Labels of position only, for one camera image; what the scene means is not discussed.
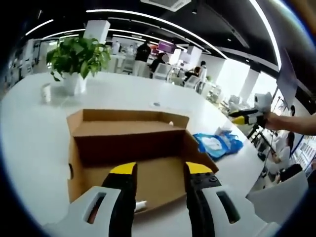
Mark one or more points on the black tripod stand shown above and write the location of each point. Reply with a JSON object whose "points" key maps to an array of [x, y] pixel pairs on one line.
{"points": [[264, 139]]}

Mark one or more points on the brown cardboard shoe box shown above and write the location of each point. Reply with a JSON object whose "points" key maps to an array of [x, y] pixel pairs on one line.
{"points": [[123, 140]]}

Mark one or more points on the ceiling light strips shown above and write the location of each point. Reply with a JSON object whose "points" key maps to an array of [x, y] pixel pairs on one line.
{"points": [[103, 10]]}

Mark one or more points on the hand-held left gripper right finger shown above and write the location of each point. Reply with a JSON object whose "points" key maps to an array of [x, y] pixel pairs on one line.
{"points": [[201, 205]]}

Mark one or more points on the person's right hand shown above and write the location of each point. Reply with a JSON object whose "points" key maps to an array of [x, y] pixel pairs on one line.
{"points": [[272, 121]]}

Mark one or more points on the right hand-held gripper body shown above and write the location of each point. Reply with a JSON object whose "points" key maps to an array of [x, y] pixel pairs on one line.
{"points": [[263, 102]]}

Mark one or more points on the grey flat panel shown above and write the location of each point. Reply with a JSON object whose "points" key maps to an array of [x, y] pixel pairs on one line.
{"points": [[287, 76]]}

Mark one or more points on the white paper cup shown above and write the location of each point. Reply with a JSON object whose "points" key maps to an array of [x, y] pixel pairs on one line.
{"points": [[46, 93]]}

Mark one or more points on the blue wet wipes soft pack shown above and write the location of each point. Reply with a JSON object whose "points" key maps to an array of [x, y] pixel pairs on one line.
{"points": [[209, 144]]}

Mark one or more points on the green plant in white pot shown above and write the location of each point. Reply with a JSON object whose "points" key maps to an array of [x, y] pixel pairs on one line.
{"points": [[76, 56]]}

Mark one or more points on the ceiling air conditioner vent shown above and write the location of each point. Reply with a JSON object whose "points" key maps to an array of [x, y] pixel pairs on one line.
{"points": [[165, 4]]}

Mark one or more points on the purple wall screen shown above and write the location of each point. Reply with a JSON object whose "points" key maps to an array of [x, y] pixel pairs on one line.
{"points": [[166, 46]]}

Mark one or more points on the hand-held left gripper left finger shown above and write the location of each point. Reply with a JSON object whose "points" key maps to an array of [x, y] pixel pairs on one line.
{"points": [[123, 197]]}

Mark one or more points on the white mesh office chair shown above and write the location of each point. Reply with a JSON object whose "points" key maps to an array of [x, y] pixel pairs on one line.
{"points": [[276, 197], [192, 82], [162, 71]]}

